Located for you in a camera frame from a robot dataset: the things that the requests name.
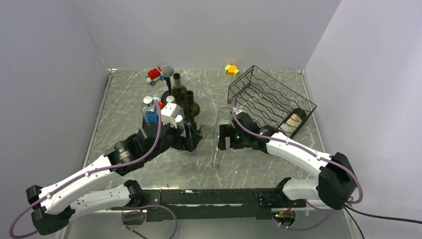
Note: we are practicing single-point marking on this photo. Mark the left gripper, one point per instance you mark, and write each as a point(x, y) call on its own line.
point(188, 143)

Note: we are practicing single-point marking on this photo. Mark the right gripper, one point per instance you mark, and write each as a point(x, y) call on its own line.
point(228, 130)

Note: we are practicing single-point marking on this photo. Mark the clear glass bottle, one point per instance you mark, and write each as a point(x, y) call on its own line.
point(222, 121)

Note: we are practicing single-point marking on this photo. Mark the dark wine bottle black neck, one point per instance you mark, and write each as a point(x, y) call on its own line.
point(193, 112)

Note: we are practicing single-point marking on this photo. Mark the dark green wine bottle front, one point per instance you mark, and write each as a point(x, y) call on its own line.
point(293, 121)

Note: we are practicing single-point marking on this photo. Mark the clear round bottle front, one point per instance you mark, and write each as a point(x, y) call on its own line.
point(180, 123)

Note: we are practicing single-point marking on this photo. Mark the clear round bottle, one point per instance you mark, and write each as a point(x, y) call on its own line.
point(169, 100)
point(180, 123)

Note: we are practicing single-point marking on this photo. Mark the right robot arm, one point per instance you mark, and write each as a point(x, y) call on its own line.
point(333, 180)

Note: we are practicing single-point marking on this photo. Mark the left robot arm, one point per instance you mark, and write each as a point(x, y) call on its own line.
point(57, 205)

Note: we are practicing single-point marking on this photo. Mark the clear round bottle rear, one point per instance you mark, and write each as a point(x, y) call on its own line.
point(169, 100)

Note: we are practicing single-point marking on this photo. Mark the dark wine bottle silver neck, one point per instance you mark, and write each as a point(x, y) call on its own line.
point(179, 92)

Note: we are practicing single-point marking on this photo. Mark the blue square glass bottle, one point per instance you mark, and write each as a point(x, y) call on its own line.
point(150, 113)

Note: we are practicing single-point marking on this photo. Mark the black base bar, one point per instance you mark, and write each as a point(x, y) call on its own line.
point(213, 203)

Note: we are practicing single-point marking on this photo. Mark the yellow green toy block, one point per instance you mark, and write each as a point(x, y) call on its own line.
point(231, 70)

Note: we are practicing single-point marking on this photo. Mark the glitter microphone on stand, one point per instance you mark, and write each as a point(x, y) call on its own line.
point(166, 70)

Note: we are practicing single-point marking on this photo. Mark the red toy block car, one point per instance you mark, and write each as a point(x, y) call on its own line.
point(155, 75)

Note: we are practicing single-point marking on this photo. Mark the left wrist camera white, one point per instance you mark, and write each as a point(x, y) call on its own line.
point(169, 113)

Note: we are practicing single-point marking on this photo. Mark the black wire wine rack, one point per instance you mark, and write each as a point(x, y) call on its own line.
point(267, 100)

